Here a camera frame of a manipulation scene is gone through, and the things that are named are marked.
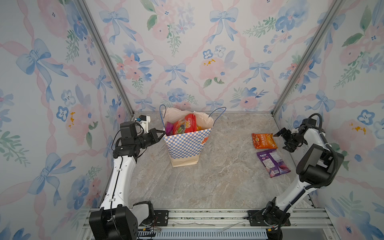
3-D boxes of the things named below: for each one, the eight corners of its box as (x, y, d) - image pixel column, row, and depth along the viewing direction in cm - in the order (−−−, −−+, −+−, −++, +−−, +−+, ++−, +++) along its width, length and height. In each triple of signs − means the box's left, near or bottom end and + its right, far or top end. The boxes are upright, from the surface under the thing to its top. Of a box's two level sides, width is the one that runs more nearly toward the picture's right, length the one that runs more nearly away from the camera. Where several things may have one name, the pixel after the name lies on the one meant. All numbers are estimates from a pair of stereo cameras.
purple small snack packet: (270, 177, 89) (272, 175, 87) (257, 153, 99) (259, 151, 97) (288, 173, 91) (290, 171, 89) (273, 150, 101) (275, 148, 99)
